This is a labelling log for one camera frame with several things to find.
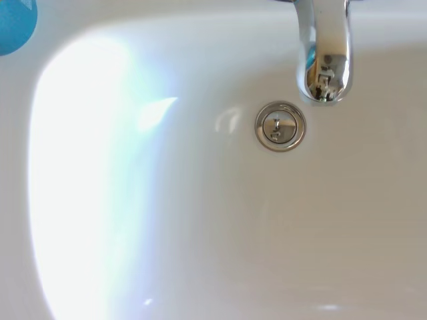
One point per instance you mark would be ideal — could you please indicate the white ceramic sink basin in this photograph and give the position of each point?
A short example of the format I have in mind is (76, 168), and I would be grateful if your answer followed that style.
(213, 216)

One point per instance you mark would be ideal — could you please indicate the chrome sink drain plug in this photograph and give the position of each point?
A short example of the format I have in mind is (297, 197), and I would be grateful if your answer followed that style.
(281, 126)

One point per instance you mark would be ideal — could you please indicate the chrome faucet spout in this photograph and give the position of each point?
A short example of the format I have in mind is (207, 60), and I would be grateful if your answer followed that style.
(325, 50)

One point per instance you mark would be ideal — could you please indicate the blue round cup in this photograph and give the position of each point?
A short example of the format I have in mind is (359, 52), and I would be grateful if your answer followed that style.
(15, 23)

